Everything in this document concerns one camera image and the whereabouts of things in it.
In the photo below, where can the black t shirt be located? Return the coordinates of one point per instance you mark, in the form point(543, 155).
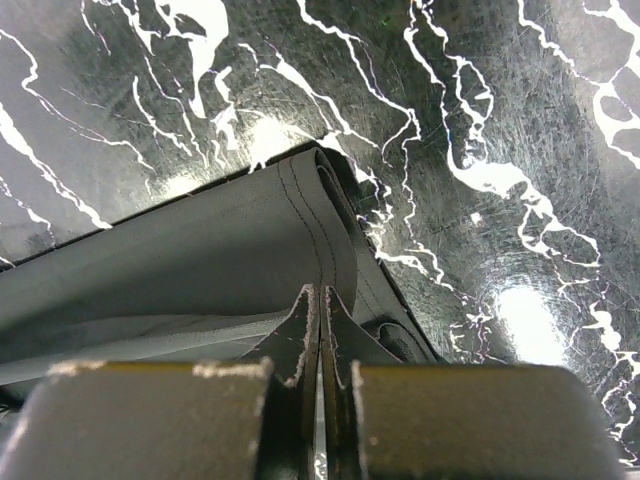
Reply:
point(203, 275)

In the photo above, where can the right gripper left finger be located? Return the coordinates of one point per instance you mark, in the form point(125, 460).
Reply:
point(249, 418)

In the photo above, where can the black marble pattern mat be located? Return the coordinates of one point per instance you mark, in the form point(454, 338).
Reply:
point(495, 146)

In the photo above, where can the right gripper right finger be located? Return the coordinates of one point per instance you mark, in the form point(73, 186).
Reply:
point(386, 419)

